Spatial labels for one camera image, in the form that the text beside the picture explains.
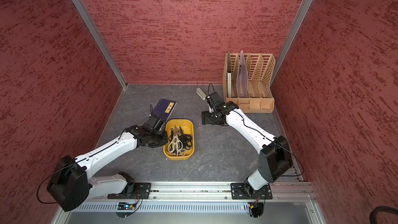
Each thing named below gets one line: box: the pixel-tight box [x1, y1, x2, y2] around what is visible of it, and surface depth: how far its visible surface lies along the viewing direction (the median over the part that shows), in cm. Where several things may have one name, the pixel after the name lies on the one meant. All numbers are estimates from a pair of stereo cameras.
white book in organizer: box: [226, 51, 232, 98], surface depth 93 cm
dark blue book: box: [152, 98, 178, 122], surface depth 108 cm
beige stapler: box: [195, 87, 207, 101], surface depth 115 cm
